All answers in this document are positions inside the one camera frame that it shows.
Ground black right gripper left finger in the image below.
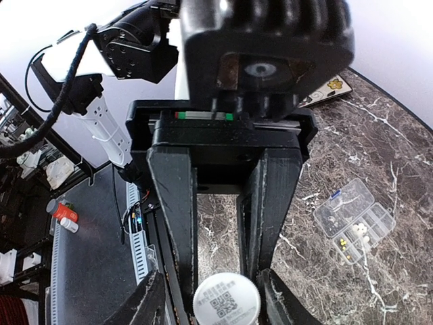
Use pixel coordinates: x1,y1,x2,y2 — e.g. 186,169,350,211
104,270,166,325

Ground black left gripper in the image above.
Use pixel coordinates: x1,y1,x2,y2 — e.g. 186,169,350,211
125,100,318,298

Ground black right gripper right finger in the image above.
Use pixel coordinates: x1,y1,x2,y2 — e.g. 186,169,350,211
256,269,321,325

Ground white pill bottle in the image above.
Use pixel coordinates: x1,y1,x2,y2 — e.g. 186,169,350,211
193,272,261,325

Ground clear plastic pill organizer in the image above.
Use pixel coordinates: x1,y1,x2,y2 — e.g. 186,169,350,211
313,178,396,265

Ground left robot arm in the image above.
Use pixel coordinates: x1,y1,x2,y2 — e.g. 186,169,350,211
30,1,353,298

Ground small yellow pills in organizer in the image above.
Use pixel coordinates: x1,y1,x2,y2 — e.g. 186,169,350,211
340,238,351,261

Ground square floral ceramic plate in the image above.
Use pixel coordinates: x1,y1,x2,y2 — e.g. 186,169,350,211
298,74,353,108

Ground white slotted cable duct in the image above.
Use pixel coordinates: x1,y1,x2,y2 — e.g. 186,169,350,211
125,183,149,284

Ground white bottle outside enclosure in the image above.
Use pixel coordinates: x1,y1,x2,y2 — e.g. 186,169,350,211
60,217,78,234

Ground red bottle outside enclosure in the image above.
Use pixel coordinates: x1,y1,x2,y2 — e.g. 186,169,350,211
46,199,78,223

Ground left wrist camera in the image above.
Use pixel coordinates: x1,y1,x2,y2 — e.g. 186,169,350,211
179,1,355,121

